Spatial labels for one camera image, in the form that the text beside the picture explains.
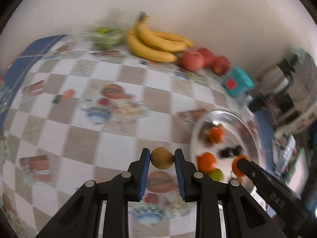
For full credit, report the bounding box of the pale red apple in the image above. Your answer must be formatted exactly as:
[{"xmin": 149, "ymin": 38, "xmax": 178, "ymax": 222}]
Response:
[{"xmin": 179, "ymin": 50, "xmax": 206, "ymax": 71}]

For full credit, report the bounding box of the small orange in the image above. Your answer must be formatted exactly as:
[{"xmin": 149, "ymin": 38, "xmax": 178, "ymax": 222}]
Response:
[
  {"xmin": 207, "ymin": 126, "xmax": 226, "ymax": 144},
  {"xmin": 232, "ymin": 155, "xmax": 250, "ymax": 178}
]

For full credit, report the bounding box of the plastic bag of green fruit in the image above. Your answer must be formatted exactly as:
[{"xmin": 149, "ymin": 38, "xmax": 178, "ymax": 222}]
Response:
[{"xmin": 87, "ymin": 26, "xmax": 127, "ymax": 50}]

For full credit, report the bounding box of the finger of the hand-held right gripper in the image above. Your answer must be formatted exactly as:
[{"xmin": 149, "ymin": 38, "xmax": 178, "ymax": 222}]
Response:
[{"xmin": 235, "ymin": 159, "xmax": 270, "ymax": 191}]

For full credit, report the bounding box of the teal plastic box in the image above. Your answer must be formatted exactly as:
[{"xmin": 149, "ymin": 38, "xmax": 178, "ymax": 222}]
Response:
[{"xmin": 221, "ymin": 67, "xmax": 255, "ymax": 98}]

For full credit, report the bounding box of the brown kiwi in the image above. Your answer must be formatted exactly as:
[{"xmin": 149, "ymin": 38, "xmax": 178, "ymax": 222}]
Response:
[
  {"xmin": 199, "ymin": 126, "xmax": 210, "ymax": 144},
  {"xmin": 150, "ymin": 147, "xmax": 175, "ymax": 170}
]

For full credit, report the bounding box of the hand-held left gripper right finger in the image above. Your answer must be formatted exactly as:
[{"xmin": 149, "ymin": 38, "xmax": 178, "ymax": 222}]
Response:
[{"xmin": 174, "ymin": 148, "xmax": 288, "ymax": 238}]

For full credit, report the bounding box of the steel thermos jug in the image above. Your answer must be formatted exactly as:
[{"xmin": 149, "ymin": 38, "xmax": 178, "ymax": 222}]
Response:
[{"xmin": 258, "ymin": 59, "xmax": 295, "ymax": 97}]

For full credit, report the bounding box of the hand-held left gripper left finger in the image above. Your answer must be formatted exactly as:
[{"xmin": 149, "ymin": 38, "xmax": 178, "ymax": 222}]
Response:
[{"xmin": 37, "ymin": 148, "xmax": 151, "ymax": 238}]

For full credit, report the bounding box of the printed checkered tablecloth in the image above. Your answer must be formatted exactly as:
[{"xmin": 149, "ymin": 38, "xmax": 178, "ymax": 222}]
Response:
[{"xmin": 0, "ymin": 35, "xmax": 298, "ymax": 238}]

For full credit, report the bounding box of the round metal bowl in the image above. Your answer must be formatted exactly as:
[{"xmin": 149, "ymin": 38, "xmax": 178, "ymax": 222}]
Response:
[{"xmin": 189, "ymin": 109, "xmax": 263, "ymax": 194}]

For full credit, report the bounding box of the large orange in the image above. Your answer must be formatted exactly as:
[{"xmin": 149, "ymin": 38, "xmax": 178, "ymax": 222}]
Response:
[{"xmin": 197, "ymin": 152, "xmax": 218, "ymax": 173}]

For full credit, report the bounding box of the yellow banana bunch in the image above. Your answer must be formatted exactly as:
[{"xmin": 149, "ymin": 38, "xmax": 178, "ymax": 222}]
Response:
[{"xmin": 125, "ymin": 12, "xmax": 195, "ymax": 63}]

